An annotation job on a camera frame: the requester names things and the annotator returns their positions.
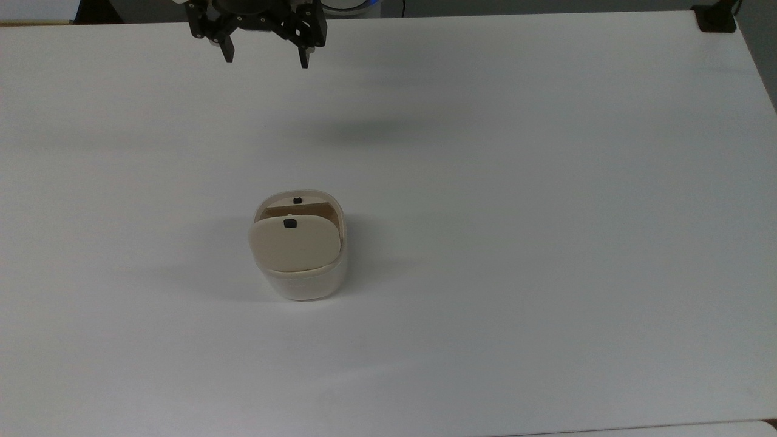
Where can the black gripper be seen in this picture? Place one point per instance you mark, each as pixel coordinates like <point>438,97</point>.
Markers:
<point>255,9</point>

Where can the beige trash bin lid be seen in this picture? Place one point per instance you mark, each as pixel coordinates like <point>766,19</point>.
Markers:
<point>294,246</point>

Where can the white translucent trash bin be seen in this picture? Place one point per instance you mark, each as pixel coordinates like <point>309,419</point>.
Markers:
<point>303,285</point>

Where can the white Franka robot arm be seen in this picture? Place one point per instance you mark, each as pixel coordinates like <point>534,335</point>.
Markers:
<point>349,5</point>

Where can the white board with wooden edge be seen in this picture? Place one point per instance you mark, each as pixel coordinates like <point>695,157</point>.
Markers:
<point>36,9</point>

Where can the black camera pole with clamp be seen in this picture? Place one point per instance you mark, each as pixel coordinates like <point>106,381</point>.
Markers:
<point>716,18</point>

